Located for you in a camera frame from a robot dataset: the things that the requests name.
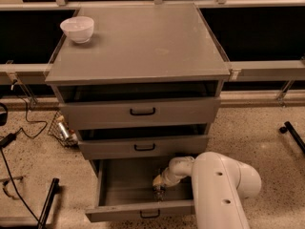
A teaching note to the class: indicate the grey drawer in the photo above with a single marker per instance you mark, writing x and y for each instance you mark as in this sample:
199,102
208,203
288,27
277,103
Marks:
125,191
140,113
139,147

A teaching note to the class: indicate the clear plastic water bottle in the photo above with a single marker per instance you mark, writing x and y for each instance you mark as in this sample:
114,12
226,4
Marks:
159,192

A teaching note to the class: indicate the black stand leg right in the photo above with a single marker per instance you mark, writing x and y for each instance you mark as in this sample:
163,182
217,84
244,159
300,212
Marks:
288,127

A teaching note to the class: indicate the black stand leg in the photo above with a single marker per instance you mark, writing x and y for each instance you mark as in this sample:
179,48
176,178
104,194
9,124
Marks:
288,127
54,188

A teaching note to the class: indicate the black power adapter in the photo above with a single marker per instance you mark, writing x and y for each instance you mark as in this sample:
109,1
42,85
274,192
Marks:
7,140

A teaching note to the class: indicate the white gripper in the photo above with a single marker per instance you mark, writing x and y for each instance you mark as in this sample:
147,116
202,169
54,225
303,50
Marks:
166,177

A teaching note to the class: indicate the metal can in basket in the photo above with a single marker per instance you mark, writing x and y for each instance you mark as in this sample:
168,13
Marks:
63,127

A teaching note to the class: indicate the grey bottom drawer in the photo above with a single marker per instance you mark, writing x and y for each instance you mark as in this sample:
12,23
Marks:
125,191

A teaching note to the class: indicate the black stand leg left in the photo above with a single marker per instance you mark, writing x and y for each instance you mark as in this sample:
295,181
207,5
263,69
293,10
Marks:
54,188

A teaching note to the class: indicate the white bowl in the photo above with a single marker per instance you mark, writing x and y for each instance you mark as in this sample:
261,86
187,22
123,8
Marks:
78,29

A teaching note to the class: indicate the grey top drawer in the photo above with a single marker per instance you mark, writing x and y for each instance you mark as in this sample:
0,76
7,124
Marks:
140,113

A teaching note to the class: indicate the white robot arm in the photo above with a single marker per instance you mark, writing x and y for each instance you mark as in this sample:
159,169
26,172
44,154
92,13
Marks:
219,184

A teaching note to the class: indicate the grey middle drawer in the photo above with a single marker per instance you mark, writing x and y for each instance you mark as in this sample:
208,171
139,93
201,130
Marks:
139,147

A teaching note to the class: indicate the grey drawer cabinet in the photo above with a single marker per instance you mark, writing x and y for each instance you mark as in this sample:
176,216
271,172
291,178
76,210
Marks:
140,53

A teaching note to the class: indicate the wire basket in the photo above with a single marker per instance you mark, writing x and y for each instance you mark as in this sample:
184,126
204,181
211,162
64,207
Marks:
55,132

